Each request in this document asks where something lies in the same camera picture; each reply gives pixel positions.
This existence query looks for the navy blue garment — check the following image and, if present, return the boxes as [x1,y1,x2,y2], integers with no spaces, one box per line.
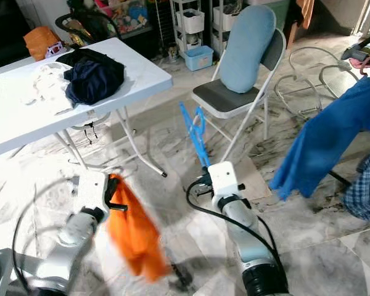
[65,60,125,105]

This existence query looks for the small white side table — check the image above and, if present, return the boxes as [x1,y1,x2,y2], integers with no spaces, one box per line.
[0,55,35,75]

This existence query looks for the white folding table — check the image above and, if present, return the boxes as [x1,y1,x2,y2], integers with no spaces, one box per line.
[0,37,173,179]

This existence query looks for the grey shelf trolley white bins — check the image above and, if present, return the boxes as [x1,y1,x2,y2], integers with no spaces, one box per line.
[171,0,207,56]
[210,0,247,59]

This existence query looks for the light blue oval cushion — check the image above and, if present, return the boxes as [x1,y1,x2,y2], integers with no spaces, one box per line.
[219,5,277,94]

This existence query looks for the light blue plastic basket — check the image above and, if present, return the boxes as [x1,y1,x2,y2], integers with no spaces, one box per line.
[184,46,215,72]

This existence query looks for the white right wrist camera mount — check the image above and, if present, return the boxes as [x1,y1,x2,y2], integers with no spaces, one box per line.
[207,162,242,210]

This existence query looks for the white tubular bouncer frame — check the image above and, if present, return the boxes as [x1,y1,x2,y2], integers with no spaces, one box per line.
[271,46,368,121]

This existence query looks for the orange shirt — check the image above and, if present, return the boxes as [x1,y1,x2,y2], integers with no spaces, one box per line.
[106,174,170,283]

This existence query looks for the light blue small chair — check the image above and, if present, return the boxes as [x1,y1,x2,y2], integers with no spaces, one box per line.
[0,247,38,296]

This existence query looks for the small purple toy car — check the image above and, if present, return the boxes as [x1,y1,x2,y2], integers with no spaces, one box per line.
[45,43,67,59]

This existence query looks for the white crumpled garment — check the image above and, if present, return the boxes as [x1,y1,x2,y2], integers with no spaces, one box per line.
[32,62,78,117]

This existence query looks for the black crumpled garment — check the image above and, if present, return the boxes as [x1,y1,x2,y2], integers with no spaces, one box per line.
[59,48,127,81]

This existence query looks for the bright blue hanging garment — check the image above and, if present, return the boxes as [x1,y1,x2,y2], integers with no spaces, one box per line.
[268,77,370,201]

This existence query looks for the blue plastic clothes hanger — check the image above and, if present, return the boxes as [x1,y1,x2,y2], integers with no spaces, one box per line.
[179,102,213,168]

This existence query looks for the brown wooden board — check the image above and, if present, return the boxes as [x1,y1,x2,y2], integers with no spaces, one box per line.
[301,0,316,28]

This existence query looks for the grey seat white folding chair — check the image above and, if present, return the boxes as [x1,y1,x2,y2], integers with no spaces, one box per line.
[190,28,290,162]

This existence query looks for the orange bag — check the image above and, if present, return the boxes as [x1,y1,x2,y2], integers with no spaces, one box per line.
[23,26,61,61]

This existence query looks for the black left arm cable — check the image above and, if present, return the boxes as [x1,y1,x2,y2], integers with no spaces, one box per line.
[11,179,84,294]

